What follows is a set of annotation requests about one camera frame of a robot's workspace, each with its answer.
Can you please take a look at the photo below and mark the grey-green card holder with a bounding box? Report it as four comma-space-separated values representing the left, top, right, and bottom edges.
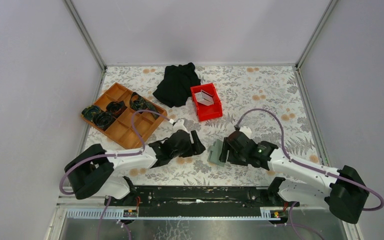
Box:
207, 139, 225, 167

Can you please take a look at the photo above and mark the red plastic bin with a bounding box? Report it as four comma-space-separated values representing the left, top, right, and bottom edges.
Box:
190, 83, 223, 122

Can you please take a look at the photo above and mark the credit cards stack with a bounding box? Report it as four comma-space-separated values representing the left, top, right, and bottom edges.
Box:
194, 90, 215, 106

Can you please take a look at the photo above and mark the wooden divided organizer tray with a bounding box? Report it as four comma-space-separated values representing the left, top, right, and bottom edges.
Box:
80, 83, 167, 149

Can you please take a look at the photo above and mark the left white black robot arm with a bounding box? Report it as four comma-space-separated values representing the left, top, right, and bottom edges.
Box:
60, 129, 206, 206

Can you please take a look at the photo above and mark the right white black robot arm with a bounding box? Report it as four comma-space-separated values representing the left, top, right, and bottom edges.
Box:
219, 130, 369, 224

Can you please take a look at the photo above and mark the black cloth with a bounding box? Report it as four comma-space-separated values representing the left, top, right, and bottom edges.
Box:
152, 62, 201, 108

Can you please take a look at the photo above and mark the floral table mat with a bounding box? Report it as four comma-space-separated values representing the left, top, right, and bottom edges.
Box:
73, 65, 329, 188

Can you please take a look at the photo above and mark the rolled dark patterned tie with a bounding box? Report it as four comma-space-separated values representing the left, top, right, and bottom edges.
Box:
81, 105, 102, 122

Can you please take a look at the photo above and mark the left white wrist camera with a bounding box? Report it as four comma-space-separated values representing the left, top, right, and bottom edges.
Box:
169, 119, 189, 133

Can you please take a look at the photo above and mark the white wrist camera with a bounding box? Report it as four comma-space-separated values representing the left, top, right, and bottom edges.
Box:
234, 125, 252, 139
169, 119, 189, 133

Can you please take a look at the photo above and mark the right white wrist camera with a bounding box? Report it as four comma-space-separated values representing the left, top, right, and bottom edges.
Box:
234, 125, 252, 139

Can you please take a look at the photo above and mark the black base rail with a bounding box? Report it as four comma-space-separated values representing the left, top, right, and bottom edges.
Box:
104, 185, 293, 218

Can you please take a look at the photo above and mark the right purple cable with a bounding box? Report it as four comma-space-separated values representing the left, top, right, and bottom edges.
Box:
234, 108, 384, 239

